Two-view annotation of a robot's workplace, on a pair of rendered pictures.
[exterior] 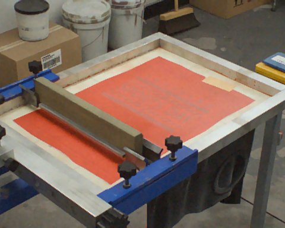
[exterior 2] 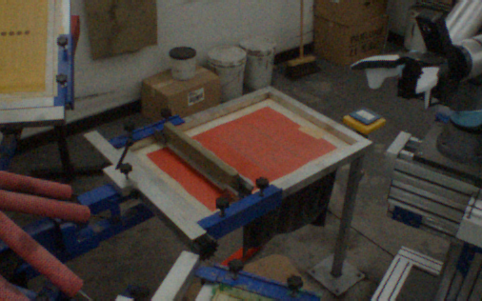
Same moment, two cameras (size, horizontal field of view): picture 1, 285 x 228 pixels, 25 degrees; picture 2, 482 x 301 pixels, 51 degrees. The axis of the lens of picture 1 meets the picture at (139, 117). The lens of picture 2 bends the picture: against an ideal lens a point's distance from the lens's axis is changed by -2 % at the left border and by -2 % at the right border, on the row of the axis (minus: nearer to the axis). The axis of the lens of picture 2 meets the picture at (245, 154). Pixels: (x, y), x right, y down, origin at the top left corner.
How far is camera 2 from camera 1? 18 cm
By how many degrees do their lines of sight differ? 5
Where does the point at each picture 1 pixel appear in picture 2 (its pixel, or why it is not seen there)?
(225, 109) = (311, 154)
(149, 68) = (257, 116)
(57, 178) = (169, 206)
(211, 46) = (327, 89)
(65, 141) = (183, 173)
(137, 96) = (244, 139)
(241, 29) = (353, 75)
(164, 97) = (265, 141)
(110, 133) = (215, 170)
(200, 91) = (295, 137)
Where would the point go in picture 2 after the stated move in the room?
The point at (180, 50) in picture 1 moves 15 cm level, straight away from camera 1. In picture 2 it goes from (284, 102) to (288, 87)
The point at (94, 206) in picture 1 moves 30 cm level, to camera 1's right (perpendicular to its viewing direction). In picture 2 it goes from (192, 230) to (299, 240)
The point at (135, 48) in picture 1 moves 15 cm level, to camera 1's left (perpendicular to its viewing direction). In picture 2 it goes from (248, 99) to (213, 97)
